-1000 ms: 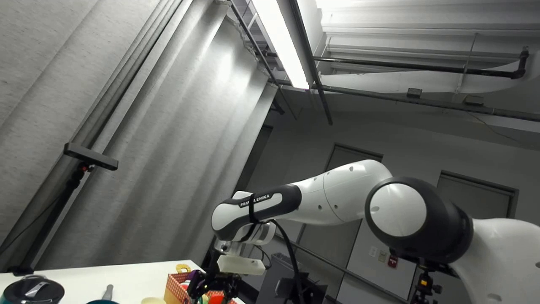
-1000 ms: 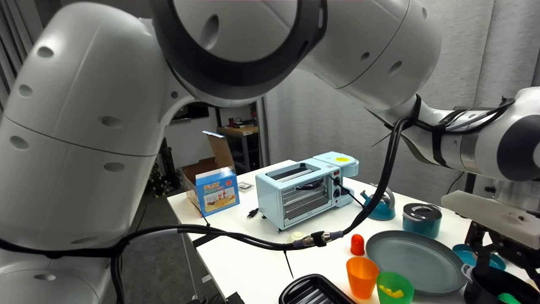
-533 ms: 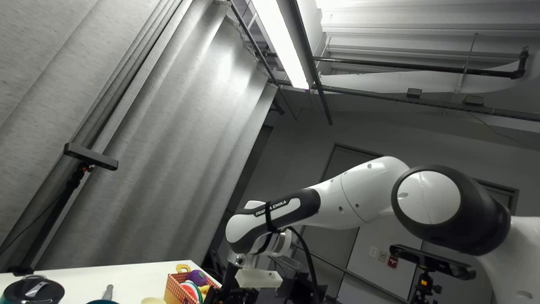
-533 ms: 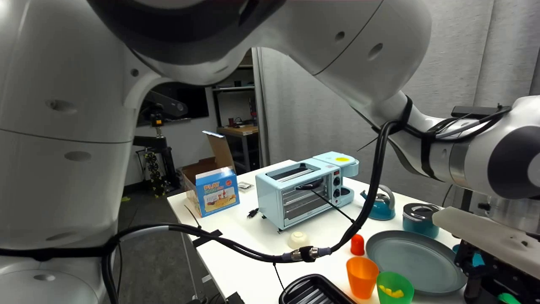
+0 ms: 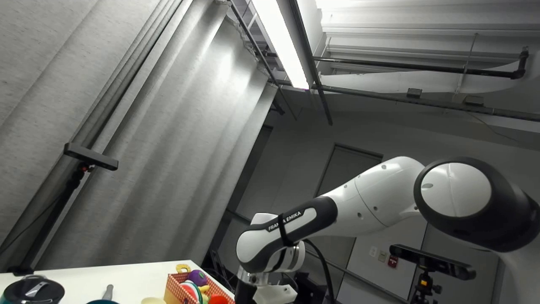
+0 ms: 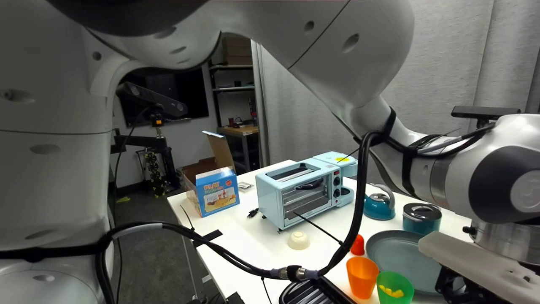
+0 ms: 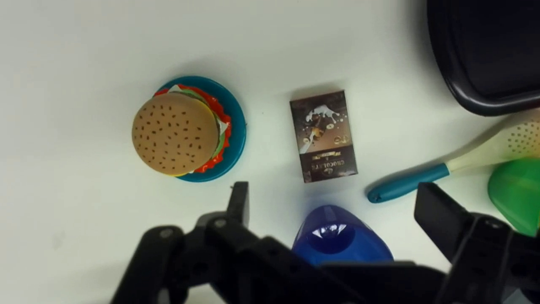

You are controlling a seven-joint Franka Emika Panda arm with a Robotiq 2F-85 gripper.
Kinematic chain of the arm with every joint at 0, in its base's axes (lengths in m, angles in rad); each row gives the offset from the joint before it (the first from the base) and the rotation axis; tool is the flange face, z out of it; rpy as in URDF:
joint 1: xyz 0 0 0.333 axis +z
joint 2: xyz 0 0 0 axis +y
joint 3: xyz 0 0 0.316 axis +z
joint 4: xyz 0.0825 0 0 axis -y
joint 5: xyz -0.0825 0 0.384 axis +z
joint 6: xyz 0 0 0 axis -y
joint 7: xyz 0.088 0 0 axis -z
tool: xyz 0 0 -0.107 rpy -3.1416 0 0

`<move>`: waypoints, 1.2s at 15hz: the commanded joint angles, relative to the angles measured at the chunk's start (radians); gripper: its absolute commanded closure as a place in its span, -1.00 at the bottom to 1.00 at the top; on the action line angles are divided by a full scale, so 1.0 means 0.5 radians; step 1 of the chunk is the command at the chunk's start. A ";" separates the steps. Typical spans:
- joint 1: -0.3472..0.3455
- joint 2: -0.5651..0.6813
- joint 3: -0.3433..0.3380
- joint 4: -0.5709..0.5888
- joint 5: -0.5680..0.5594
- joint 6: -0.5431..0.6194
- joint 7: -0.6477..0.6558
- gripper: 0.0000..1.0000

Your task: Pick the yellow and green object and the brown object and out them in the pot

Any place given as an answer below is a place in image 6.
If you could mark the dark storage shelf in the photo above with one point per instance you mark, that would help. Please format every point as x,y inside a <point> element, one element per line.
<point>233,88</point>

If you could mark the blue printed carton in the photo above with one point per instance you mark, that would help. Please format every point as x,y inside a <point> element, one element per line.
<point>216,194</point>

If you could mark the small red bottle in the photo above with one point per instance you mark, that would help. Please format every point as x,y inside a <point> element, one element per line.
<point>358,247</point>

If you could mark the green plastic cup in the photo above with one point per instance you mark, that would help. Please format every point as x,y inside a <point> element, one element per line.
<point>393,299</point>

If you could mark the teal toy kettle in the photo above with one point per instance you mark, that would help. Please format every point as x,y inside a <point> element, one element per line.
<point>380,208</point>

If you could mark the teal pot with dark lid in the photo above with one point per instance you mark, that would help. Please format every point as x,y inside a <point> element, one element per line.
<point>422,221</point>

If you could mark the wooden desk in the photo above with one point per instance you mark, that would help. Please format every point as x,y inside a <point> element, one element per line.
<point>242,130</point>

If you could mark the open cardboard box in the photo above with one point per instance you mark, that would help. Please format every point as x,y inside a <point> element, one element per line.
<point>221,152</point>

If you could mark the small cream bowl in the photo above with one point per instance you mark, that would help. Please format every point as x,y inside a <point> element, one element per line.
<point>297,240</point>

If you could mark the black ridged tray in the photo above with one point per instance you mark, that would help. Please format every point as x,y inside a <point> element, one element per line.
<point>314,294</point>

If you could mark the closed cardboard box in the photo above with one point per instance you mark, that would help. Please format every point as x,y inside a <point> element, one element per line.
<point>237,51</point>

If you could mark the yellow toy fries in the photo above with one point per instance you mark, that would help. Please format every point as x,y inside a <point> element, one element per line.
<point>393,290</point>

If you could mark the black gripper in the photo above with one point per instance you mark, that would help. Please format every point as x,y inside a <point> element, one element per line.
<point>456,287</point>

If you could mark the black wall monitor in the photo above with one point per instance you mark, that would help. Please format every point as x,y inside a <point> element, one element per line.
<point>191,93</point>

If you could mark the orange plastic cup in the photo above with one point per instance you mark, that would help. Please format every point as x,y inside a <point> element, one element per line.
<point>363,279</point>

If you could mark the black stereo camera bar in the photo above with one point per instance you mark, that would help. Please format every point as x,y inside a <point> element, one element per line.
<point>478,111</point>

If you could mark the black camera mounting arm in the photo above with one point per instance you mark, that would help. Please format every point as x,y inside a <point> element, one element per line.
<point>140,140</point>

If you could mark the black tape strip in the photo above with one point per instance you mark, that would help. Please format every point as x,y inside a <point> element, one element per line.
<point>233,297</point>
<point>206,236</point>

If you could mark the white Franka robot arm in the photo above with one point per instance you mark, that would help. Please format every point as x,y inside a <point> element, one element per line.
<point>56,169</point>

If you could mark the light blue toy toaster oven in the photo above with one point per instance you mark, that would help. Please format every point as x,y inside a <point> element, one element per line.
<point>280,196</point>

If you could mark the grey curtain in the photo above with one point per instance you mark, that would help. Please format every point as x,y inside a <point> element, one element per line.
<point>292,111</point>

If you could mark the large grey-blue plate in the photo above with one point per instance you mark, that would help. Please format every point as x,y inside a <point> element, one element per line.
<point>399,255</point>

